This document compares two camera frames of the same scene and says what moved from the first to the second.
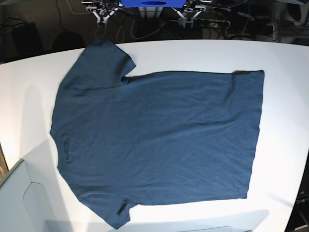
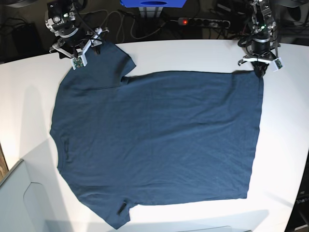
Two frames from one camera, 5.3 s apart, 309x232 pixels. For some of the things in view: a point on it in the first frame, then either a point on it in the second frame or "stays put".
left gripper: (102, 19) to (79, 44)
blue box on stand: (153, 3) stays put
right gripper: (183, 20) to (261, 56)
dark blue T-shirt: (161, 137) stays put
